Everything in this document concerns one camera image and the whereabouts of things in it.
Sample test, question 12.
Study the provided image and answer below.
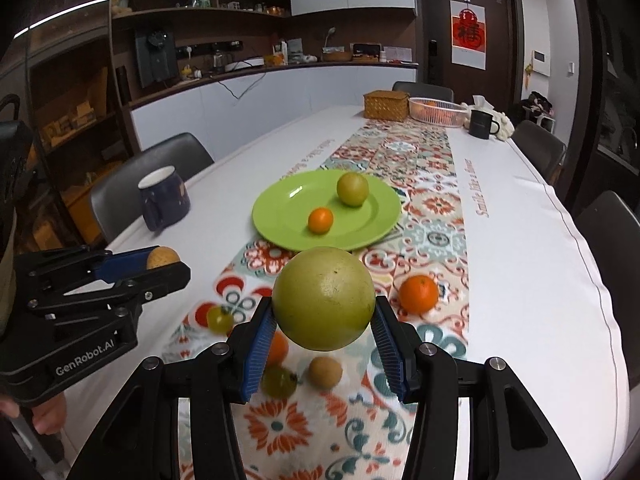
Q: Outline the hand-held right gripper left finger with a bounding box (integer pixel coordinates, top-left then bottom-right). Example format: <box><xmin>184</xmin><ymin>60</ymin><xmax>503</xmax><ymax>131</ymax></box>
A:
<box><xmin>67</xmin><ymin>297</ymin><xmax>276</xmax><ymax>480</ymax></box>

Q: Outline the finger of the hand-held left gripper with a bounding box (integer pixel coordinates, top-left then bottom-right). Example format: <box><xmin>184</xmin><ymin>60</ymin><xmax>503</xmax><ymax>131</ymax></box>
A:
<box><xmin>14</xmin><ymin>245</ymin><xmax>157</xmax><ymax>307</ymax></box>
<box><xmin>30</xmin><ymin>264</ymin><xmax>192</xmax><ymax>327</ymax></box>

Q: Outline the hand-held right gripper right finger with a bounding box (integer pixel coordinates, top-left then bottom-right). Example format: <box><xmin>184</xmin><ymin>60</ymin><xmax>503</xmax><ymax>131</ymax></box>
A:
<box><xmin>370</xmin><ymin>296</ymin><xmax>583</xmax><ymax>480</ymax></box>

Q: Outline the small brown round fruit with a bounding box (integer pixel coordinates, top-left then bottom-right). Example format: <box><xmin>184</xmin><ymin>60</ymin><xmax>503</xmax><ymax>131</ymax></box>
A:
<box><xmin>307</xmin><ymin>356</ymin><xmax>344</xmax><ymax>389</ymax></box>
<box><xmin>146</xmin><ymin>246</ymin><xmax>181</xmax><ymax>270</ymax></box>

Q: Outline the large green pomelo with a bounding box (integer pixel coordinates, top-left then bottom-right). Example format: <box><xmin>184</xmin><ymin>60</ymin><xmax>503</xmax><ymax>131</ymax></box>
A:
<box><xmin>271</xmin><ymin>246</ymin><xmax>376</xmax><ymax>352</ymax></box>

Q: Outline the green plate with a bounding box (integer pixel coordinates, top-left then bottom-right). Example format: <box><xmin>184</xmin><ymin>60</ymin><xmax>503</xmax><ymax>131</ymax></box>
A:
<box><xmin>251</xmin><ymin>170</ymin><xmax>403</xmax><ymax>254</ymax></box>

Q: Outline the person's left hand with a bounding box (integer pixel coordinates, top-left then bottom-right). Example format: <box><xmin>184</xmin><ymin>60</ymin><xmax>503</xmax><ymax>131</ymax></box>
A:
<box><xmin>0</xmin><ymin>391</ymin><xmax>69</xmax><ymax>437</ymax></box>

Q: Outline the small tangerine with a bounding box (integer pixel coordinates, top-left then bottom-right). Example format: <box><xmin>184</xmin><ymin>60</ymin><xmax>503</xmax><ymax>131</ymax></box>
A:
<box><xmin>307</xmin><ymin>207</ymin><xmax>335</xmax><ymax>235</ymax></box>
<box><xmin>267</xmin><ymin>330</ymin><xmax>291</xmax><ymax>367</ymax></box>

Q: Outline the green grape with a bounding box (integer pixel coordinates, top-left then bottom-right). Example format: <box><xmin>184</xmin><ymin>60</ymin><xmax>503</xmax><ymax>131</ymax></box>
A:
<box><xmin>260</xmin><ymin>365</ymin><xmax>302</xmax><ymax>398</ymax></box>
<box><xmin>206</xmin><ymin>305</ymin><xmax>235</xmax><ymax>334</ymax></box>

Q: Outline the orange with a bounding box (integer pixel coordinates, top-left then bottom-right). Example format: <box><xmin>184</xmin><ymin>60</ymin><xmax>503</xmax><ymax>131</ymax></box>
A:
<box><xmin>398</xmin><ymin>275</ymin><xmax>440</xmax><ymax>315</ymax></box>

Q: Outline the navy blue mug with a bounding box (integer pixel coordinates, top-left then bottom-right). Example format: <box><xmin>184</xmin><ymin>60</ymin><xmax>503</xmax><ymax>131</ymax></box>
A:
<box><xmin>138</xmin><ymin>165</ymin><xmax>192</xmax><ymax>232</ymax></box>

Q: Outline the grey chair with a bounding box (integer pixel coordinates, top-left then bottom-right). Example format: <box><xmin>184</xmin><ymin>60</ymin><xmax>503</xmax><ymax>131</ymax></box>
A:
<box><xmin>510</xmin><ymin>120</ymin><xmax>568</xmax><ymax>184</ymax></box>
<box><xmin>90</xmin><ymin>132</ymin><xmax>216</xmax><ymax>247</ymax></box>
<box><xmin>392</xmin><ymin>80</ymin><xmax>455</xmax><ymax>104</ymax></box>
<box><xmin>574</xmin><ymin>190</ymin><xmax>640</xmax><ymax>323</ymax></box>

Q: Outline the patterned table runner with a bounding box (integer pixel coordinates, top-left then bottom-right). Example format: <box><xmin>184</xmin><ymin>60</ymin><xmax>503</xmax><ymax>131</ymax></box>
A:
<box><xmin>165</xmin><ymin>117</ymin><xmax>472</xmax><ymax>480</ymax></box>

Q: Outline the glass display cabinet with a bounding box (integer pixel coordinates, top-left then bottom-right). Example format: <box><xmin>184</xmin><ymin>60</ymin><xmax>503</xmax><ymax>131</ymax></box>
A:
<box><xmin>0</xmin><ymin>7</ymin><xmax>137</xmax><ymax>256</ymax></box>

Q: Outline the green round fruit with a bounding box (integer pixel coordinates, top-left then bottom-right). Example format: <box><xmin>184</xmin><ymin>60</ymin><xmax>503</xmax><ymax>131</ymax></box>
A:
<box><xmin>336</xmin><ymin>171</ymin><xmax>370</xmax><ymax>208</ymax></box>

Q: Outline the white plastic basket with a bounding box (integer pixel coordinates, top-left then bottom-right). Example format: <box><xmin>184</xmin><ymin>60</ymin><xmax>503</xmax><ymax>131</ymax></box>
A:
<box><xmin>408</xmin><ymin>96</ymin><xmax>474</xmax><ymax>127</ymax></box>

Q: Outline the black mug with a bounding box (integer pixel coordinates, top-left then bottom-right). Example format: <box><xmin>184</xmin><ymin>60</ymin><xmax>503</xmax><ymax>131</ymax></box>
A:
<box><xmin>467</xmin><ymin>109</ymin><xmax>501</xmax><ymax>140</ymax></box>

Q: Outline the wicker box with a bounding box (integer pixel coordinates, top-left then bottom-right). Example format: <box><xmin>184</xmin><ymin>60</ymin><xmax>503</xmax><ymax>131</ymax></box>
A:
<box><xmin>363</xmin><ymin>90</ymin><xmax>411</xmax><ymax>122</ymax></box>

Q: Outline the white crumpled cloth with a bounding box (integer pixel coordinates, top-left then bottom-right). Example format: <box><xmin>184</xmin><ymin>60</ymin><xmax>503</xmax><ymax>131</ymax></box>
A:
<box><xmin>460</xmin><ymin>95</ymin><xmax>516</xmax><ymax>141</ymax></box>

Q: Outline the dark bag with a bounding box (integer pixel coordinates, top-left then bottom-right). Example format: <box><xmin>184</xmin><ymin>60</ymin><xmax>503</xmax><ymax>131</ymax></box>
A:
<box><xmin>519</xmin><ymin>91</ymin><xmax>557</xmax><ymax>122</ymax></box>

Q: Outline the red and white door poster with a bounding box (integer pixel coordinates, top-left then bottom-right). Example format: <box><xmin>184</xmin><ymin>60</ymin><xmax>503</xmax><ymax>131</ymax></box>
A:
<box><xmin>449</xmin><ymin>0</ymin><xmax>489</xmax><ymax>69</ymax></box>

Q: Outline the dark wooden door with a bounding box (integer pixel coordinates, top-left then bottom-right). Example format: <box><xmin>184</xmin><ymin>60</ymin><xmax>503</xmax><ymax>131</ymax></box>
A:
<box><xmin>413</xmin><ymin>0</ymin><xmax>524</xmax><ymax>107</ymax></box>

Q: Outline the wooden wall shelf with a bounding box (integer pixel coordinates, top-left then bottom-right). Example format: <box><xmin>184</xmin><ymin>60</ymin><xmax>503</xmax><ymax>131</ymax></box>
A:
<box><xmin>110</xmin><ymin>0</ymin><xmax>292</xmax><ymax>108</ymax></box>

